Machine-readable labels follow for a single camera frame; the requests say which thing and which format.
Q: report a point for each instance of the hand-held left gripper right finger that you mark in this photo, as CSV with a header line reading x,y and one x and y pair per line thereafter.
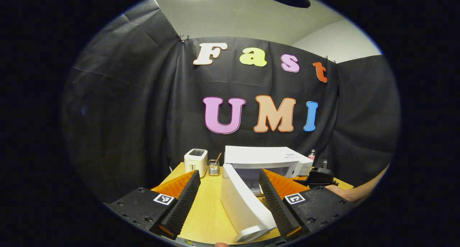
x,y
276,207

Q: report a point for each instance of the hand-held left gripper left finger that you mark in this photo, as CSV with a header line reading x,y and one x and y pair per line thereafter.
x,y
183,207

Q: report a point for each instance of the white microwave oven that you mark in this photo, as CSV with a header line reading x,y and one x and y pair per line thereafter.
x,y
244,200

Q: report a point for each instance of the small pink label bottle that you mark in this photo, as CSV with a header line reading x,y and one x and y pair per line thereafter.
x,y
312,154

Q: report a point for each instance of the white toaster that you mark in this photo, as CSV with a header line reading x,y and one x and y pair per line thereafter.
x,y
196,162

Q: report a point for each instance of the wooden stick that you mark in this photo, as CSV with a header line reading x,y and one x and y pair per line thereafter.
x,y
218,157

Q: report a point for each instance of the black backdrop cloth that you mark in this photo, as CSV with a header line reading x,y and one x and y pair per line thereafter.
x,y
122,114

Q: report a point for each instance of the black cloth clip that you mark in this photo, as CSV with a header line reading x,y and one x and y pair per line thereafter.
x,y
182,38
329,59

